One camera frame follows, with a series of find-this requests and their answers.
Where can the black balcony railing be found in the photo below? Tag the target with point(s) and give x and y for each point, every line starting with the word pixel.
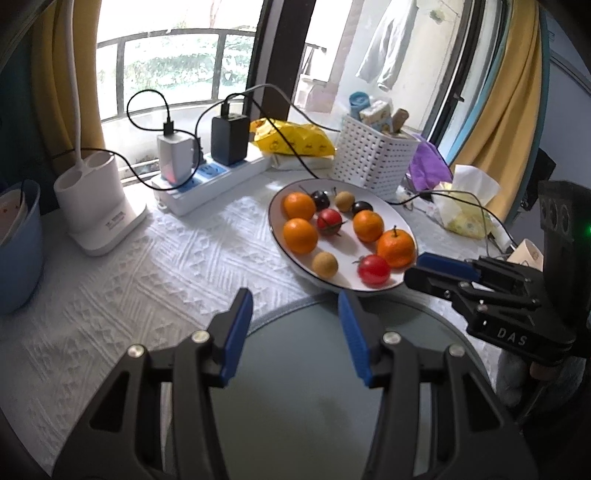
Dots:
pixel 217 64

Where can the dark plum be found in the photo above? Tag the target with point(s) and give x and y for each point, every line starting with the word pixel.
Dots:
pixel 362 207
pixel 320 199

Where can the hanging grey garment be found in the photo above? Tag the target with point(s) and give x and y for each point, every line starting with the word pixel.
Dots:
pixel 390 46

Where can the printed tissue pack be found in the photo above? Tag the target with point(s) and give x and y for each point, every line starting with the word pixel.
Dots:
pixel 378 115

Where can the small black plug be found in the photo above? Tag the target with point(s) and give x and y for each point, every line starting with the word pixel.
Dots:
pixel 200 150

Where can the white charger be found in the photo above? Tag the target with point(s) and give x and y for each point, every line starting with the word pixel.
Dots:
pixel 174 159

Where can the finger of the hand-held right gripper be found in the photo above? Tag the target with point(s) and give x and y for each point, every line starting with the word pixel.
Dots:
pixel 445 265
pixel 429 281

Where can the teal curtain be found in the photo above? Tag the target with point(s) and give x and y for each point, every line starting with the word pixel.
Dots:
pixel 14 120

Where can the black charger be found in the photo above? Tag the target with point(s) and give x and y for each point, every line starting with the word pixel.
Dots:
pixel 229 141

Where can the yellow-green tissue pack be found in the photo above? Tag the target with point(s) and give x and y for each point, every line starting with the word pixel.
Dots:
pixel 466 217

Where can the white textured tablecloth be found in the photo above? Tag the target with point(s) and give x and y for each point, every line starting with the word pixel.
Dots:
pixel 152 277

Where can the white bowl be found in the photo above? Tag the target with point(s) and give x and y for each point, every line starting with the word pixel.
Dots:
pixel 11 217

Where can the purple cloth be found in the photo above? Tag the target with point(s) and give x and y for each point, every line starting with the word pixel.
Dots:
pixel 429 164

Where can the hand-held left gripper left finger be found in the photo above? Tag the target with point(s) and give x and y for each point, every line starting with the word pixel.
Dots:
pixel 238 332

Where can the white plate with dark rim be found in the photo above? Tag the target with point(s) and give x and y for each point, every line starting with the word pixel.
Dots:
pixel 344 251

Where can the yellow packet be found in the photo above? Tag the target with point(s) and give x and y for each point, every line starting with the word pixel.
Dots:
pixel 295 138

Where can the blue roll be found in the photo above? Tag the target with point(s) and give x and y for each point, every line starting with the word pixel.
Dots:
pixel 358 104

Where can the brown tube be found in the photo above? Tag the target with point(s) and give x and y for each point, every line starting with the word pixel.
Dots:
pixel 400 119

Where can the white perforated basket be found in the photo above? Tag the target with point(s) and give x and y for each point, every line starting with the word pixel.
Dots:
pixel 374 157

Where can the pale cardboard box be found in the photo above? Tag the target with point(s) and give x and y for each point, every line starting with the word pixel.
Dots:
pixel 314 94

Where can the brown longan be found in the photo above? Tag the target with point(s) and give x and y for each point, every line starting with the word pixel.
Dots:
pixel 344 201
pixel 324 264

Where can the person's right hand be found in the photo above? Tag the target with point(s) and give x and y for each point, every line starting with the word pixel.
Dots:
pixel 545 371

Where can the red cherry tomato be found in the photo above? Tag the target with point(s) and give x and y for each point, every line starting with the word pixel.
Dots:
pixel 328 221
pixel 373 269

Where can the beige paper cup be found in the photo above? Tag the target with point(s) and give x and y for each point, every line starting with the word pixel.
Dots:
pixel 526 254

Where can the dark window pillar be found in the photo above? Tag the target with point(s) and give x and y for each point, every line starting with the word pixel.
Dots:
pixel 281 55

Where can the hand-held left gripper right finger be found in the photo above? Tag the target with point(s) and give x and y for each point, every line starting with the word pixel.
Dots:
pixel 354 337

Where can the grey round plate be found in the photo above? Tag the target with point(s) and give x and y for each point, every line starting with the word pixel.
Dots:
pixel 295 392

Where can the white power strip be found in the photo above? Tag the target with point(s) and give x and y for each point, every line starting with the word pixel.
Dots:
pixel 221 182

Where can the white desk lamp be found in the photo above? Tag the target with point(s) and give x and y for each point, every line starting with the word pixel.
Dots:
pixel 99 207

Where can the blue bowl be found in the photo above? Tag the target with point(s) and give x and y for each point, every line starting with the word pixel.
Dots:
pixel 21 263

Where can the orange mandarin with stem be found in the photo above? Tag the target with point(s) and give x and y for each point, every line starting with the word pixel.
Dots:
pixel 395 248

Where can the yellow curtain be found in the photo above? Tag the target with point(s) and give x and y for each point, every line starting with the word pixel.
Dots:
pixel 51 92
pixel 512 92

